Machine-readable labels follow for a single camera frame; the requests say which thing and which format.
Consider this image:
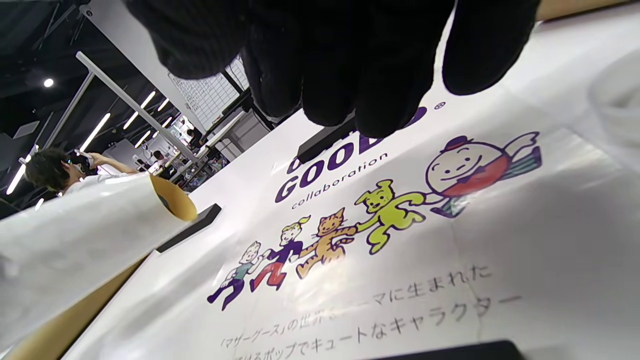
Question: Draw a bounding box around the person's right hand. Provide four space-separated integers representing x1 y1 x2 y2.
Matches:
122 0 541 138

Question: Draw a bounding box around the black bar weight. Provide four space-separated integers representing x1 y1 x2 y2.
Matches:
370 340 526 360
156 203 222 254
296 112 358 165

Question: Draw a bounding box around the white poster purple lettering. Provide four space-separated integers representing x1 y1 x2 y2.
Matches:
60 15 640 360

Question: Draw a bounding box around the colourful cartoon animal poster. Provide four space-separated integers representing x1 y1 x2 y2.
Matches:
0 172 198 351

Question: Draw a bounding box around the whiteboard with grid chart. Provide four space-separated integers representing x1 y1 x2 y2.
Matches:
167 55 251 133

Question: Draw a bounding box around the white metal pole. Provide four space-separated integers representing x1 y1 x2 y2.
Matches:
75 51 201 163

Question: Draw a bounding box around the row of ceiling light strips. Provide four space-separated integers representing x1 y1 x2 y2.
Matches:
6 91 171 196

